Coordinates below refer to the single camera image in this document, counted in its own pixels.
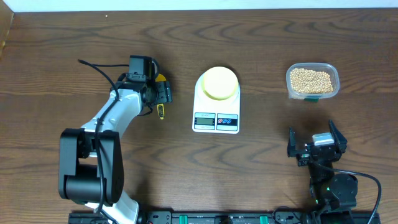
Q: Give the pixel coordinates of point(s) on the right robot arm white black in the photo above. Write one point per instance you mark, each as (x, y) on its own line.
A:
(334, 192)

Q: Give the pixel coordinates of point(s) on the clear plastic container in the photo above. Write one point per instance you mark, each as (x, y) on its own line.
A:
(320, 67)

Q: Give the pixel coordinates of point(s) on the yellow scoop spoon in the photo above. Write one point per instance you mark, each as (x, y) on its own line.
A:
(160, 107)

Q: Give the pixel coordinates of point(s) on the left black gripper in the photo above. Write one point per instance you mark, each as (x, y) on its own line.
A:
(163, 91)

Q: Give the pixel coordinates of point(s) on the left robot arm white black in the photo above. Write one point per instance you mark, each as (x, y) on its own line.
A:
(91, 169)

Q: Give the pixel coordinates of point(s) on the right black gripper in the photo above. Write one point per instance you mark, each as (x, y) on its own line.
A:
(302, 158)

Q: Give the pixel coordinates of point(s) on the pile of soybeans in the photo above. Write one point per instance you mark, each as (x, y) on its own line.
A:
(310, 81)

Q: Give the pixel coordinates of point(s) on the yellow plastic bowl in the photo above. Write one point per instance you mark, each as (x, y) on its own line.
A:
(219, 83)

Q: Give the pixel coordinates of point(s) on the green tape label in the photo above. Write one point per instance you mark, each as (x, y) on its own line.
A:
(313, 100)

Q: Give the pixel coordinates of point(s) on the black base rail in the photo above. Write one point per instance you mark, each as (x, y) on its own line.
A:
(284, 216)

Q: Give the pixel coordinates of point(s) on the white digital kitchen scale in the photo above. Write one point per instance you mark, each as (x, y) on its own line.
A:
(214, 116)

